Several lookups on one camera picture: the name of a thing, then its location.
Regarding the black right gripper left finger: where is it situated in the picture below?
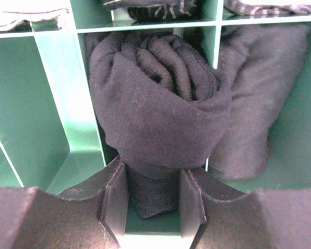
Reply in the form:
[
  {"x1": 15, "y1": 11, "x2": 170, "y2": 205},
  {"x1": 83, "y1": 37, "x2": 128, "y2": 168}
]
[{"x1": 0, "y1": 157, "x2": 129, "y2": 248}]

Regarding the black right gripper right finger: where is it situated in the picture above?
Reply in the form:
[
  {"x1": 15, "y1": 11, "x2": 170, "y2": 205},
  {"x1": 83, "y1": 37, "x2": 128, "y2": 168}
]
[{"x1": 180, "y1": 168, "x2": 311, "y2": 248}]

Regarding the black rolled underwear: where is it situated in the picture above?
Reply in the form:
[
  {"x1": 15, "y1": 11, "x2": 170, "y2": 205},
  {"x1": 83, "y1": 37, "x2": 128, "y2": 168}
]
[{"x1": 209, "y1": 22, "x2": 311, "y2": 180}]

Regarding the grey white striped rolled underwear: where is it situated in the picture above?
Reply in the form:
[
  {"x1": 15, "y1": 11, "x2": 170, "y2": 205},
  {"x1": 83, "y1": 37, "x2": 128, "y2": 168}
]
[{"x1": 223, "y1": 0, "x2": 311, "y2": 16}]

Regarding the green divided organizer box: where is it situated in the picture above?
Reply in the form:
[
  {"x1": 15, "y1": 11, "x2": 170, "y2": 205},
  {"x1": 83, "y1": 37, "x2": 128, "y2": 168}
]
[{"x1": 0, "y1": 1, "x2": 311, "y2": 233}]

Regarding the black underwear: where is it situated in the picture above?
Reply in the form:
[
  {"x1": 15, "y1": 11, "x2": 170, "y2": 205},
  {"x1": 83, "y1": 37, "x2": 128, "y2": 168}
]
[
  {"x1": 209, "y1": 22, "x2": 311, "y2": 180},
  {"x1": 84, "y1": 31, "x2": 231, "y2": 218}
]

